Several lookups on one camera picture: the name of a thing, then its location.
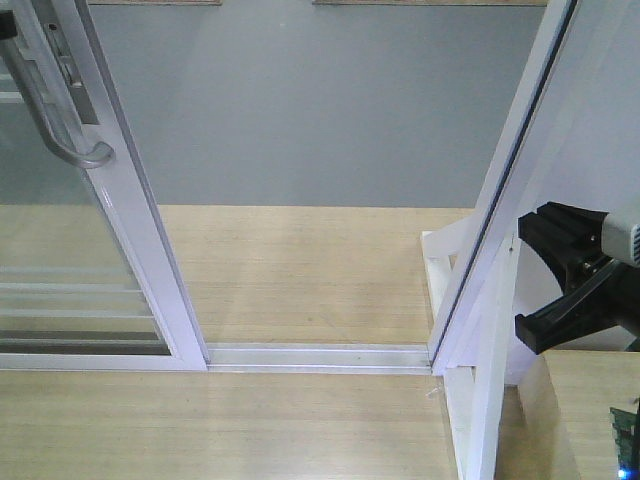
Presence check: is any grey metal door handle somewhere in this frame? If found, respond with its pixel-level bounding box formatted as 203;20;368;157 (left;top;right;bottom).
1;10;115;170

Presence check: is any green circuit board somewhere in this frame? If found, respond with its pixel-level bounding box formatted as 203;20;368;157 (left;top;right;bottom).
609;407;639;480

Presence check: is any white door frame post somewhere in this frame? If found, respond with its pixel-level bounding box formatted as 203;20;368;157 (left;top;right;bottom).
419;0;631;480

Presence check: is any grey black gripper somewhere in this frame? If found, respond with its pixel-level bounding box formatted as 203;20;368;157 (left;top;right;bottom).
515;202;639;354

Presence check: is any white framed sliding glass door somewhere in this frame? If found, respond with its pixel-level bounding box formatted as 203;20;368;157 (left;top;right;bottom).
1;1;209;371

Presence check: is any aluminium door floor track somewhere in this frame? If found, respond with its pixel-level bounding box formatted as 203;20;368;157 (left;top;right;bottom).
208;342;431;376

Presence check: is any light wooden box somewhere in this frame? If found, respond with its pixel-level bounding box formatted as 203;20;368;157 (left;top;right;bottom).
518;350;639;479

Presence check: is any white wall panel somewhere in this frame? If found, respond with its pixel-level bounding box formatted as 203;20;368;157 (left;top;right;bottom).
502;0;640;386

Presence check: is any light wooden platform board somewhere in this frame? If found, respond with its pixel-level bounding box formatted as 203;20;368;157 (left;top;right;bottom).
0;203;581;480

